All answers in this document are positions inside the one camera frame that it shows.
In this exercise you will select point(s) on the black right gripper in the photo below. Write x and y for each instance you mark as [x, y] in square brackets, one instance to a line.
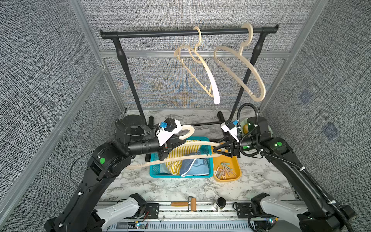
[234, 149]

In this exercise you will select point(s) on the teal plastic basket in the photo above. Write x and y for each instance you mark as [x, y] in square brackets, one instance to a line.
[160, 170]

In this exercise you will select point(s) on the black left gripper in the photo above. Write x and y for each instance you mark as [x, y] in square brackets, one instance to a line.
[166, 147]

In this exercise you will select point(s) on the mint green clothespin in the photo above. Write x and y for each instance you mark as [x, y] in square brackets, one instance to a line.
[225, 165]

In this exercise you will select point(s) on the white right arm base mount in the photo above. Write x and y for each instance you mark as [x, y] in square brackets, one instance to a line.
[264, 204]

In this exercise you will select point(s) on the small black lidded jar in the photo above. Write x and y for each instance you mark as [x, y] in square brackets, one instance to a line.
[219, 204]

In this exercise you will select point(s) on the dark blue hello towel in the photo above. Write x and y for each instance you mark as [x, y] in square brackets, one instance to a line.
[194, 167]

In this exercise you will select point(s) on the pink clothespin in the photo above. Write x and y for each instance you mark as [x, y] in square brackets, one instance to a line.
[229, 172]

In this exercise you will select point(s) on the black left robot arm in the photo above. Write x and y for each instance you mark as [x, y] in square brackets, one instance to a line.
[133, 137]

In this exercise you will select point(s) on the wooden handle roller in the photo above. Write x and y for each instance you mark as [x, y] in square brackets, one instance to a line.
[191, 204]

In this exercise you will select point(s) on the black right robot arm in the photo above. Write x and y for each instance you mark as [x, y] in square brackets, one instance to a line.
[322, 214]

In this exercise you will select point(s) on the pale green wavy plate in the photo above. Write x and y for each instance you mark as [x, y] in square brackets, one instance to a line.
[271, 129]

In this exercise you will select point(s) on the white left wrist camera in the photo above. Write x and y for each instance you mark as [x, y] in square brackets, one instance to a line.
[167, 129]

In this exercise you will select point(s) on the yellow plastic tray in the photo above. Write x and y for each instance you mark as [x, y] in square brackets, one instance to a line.
[234, 166]

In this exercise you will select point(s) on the yellow striped towel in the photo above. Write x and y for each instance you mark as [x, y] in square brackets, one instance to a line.
[175, 166]

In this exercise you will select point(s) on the black clothes rack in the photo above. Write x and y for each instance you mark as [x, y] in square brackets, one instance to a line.
[121, 55]

